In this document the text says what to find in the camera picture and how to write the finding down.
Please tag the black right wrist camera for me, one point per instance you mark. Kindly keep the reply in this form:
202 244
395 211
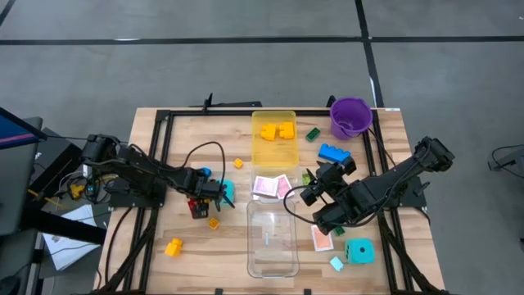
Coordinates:
309 196

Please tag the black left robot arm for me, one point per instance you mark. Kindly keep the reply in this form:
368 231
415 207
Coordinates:
135 166

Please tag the salmon playing card deck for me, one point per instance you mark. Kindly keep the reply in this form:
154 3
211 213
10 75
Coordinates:
322 241

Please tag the red toy brick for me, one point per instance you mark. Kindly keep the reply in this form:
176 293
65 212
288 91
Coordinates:
191 206

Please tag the yellow wedge toy block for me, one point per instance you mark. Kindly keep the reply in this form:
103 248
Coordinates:
204 201

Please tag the purple plastic bucket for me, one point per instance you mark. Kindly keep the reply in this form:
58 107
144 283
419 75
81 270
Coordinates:
351 116

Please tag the black electronics box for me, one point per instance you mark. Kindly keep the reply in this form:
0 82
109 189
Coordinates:
61 160

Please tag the gray floor equipment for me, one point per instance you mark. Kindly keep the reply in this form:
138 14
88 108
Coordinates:
516 162

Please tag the tall yellow toy brick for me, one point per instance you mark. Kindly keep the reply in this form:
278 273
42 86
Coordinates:
174 247

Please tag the small orange toy brick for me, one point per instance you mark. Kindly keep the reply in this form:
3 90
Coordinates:
238 163
213 223

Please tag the lime green toy brick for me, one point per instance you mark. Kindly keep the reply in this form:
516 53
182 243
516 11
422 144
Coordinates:
306 179

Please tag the dark green toy brick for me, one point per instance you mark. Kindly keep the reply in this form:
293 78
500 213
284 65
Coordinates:
313 134

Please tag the yellow translucent plastic bin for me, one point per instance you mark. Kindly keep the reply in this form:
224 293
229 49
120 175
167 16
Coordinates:
272 153

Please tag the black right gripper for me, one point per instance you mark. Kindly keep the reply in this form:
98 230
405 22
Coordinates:
344 201

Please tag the yellow plug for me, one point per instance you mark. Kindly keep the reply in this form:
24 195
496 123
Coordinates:
76 191

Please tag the black aluminium table frame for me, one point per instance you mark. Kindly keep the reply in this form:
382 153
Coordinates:
229 112

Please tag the large blue toy brick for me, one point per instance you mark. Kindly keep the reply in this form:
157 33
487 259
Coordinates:
331 152

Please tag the white paper sheets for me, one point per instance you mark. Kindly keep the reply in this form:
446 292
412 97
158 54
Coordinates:
69 250

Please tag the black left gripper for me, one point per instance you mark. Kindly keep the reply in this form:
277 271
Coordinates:
200 188

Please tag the blue monitor screen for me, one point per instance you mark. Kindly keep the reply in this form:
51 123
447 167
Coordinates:
12 131

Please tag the large clear plastic bin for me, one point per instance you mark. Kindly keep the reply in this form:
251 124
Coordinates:
270 241

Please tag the teal foam die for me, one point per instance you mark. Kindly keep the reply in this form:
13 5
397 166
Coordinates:
231 187
359 250

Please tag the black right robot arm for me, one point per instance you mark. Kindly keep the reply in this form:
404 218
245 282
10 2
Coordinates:
393 180

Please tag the small clear plastic bin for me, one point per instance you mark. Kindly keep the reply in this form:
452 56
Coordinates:
296 192

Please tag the small dark green brick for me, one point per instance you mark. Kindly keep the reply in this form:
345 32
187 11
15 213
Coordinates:
339 232

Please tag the light blue toy block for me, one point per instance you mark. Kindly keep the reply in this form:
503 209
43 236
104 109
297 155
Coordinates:
336 263

